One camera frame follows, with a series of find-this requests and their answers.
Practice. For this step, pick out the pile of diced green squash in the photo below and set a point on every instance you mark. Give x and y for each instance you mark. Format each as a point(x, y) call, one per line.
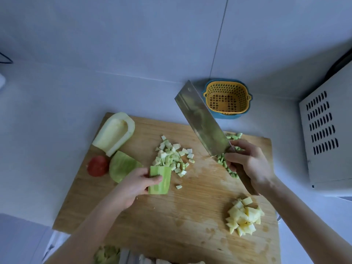
point(173, 156)

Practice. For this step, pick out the white microwave oven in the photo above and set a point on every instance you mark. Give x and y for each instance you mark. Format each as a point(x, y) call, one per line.
point(327, 134)

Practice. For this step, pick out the person's right thumb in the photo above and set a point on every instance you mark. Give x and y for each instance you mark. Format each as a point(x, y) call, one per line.
point(233, 158)

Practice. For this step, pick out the blue basin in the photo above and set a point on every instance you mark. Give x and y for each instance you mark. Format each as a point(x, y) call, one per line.
point(229, 115)

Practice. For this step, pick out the person's left hand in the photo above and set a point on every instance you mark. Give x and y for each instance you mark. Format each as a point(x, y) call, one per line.
point(132, 186)

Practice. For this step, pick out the pile of yellow diced potato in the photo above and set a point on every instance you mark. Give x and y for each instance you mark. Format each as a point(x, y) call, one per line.
point(243, 217)

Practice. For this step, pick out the person's left forearm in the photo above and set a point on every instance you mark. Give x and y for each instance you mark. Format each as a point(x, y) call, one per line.
point(89, 230)

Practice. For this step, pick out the green squash peel piece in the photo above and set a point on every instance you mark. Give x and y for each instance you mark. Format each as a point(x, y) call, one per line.
point(122, 166)

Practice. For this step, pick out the person's left thumb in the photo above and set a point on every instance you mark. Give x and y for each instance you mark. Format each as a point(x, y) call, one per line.
point(154, 180)

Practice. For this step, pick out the person's right hand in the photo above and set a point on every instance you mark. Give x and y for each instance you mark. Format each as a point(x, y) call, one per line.
point(251, 164)

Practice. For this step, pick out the wooden cutting board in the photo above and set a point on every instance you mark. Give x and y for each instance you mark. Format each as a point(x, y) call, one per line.
point(170, 195)

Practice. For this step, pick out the person's right forearm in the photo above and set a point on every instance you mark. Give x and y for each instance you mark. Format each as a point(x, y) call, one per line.
point(310, 226)

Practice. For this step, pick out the vegetable scraps pile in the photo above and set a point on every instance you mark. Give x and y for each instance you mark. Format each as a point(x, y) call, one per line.
point(107, 255)

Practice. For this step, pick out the yellow strainer basket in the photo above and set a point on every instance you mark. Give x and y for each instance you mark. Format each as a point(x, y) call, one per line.
point(227, 97)

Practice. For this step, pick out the hollowed pale squash half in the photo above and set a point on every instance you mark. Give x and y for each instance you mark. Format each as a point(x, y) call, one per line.
point(114, 133)

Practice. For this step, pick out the heap of green squash cubes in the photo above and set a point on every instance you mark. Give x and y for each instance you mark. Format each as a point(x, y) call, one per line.
point(229, 159)

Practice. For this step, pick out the red tomato slice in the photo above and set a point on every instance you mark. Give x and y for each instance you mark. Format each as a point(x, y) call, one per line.
point(97, 166)

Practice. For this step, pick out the steel cleaver knife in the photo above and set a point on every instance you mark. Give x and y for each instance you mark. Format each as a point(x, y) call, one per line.
point(205, 126)

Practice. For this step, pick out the green squash strip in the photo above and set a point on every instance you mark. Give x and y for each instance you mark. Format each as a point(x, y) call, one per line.
point(161, 180)

